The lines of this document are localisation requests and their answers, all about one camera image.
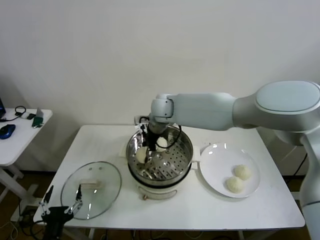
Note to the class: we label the small white device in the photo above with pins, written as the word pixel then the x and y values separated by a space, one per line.
pixel 24 116

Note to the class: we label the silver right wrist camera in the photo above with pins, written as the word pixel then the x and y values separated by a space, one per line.
pixel 139 121

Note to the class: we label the blue computer mouse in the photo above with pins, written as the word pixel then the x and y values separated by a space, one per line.
pixel 7 131

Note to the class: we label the green circuit board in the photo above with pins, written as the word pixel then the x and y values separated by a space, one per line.
pixel 37 122

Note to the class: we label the large white plate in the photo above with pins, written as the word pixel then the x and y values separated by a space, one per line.
pixel 225 160

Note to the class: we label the small black device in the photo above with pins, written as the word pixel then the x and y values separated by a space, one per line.
pixel 30 116

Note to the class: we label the grey metal bracket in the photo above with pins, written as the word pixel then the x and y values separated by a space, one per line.
pixel 39 112

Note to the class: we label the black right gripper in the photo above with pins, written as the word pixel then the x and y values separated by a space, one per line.
pixel 150 138

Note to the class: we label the white side table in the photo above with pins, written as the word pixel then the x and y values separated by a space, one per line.
pixel 22 142

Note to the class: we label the round glass pot lid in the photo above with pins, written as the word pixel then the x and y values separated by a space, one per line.
pixel 108 180

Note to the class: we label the perforated steel steamer basket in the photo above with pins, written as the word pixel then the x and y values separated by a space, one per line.
pixel 185 147

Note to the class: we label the dark laptop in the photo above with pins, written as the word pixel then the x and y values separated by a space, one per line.
pixel 2 108

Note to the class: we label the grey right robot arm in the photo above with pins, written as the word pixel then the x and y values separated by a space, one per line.
pixel 205 110

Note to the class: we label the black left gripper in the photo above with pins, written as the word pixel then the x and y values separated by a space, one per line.
pixel 56 216

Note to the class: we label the white steamed baozi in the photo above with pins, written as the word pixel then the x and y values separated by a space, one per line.
pixel 234 185
pixel 140 155
pixel 242 172
pixel 162 143

